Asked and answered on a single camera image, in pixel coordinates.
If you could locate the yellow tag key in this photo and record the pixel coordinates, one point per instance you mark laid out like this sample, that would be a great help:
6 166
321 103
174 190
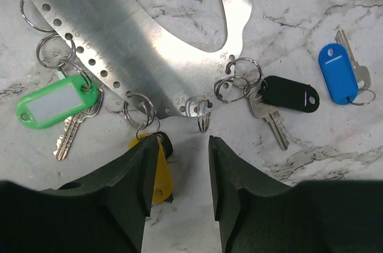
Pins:
163 184

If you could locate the steel key organizer plate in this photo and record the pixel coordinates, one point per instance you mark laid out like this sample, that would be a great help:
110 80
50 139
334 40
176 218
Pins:
130 52

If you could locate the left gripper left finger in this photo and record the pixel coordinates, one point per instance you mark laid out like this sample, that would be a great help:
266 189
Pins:
103 211

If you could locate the green tag key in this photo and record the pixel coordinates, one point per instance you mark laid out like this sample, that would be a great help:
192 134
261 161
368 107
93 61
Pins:
70 100

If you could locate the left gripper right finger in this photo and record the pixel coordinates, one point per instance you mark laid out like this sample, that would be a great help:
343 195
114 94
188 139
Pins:
257 213

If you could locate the blue tag key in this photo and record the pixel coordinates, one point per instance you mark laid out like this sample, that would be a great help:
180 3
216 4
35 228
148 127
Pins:
344 77

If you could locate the black tag key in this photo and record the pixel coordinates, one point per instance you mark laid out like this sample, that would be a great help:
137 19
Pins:
266 95

